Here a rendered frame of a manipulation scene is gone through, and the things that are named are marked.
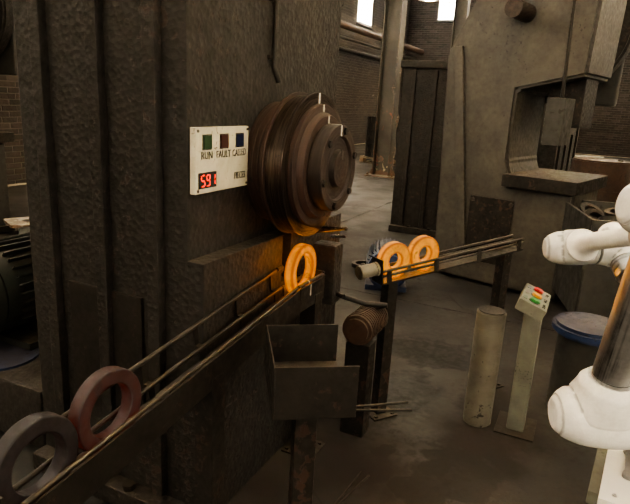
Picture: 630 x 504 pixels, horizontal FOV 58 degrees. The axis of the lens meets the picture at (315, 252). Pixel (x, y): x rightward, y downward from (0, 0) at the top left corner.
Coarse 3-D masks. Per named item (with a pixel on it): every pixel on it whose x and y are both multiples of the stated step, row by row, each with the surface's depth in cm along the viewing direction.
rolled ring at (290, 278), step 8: (296, 248) 195; (304, 248) 197; (312, 248) 202; (288, 256) 194; (296, 256) 193; (304, 256) 205; (312, 256) 204; (288, 264) 193; (296, 264) 193; (312, 264) 205; (288, 272) 193; (296, 272) 194; (304, 272) 206; (312, 272) 206; (288, 280) 193; (296, 280) 195; (304, 280) 205; (288, 288) 196
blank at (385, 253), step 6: (384, 246) 233; (390, 246) 232; (396, 246) 234; (402, 246) 235; (384, 252) 231; (390, 252) 233; (396, 252) 234; (402, 252) 236; (408, 252) 238; (384, 258) 232; (402, 258) 237; (408, 258) 238; (384, 264) 233; (396, 264) 239; (402, 264) 238; (396, 270) 237; (396, 276) 238
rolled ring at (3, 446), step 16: (32, 416) 107; (48, 416) 108; (16, 432) 103; (32, 432) 105; (64, 432) 112; (0, 448) 101; (16, 448) 102; (64, 448) 113; (0, 464) 100; (64, 464) 113; (0, 480) 100; (48, 480) 112; (16, 496) 104
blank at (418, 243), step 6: (414, 240) 240; (420, 240) 239; (426, 240) 241; (432, 240) 242; (414, 246) 238; (420, 246) 240; (426, 246) 242; (432, 246) 243; (438, 246) 245; (414, 252) 239; (432, 252) 244; (438, 252) 246; (414, 258) 240; (426, 258) 245; (432, 258) 245; (420, 264) 242; (426, 264) 244; (420, 270) 243
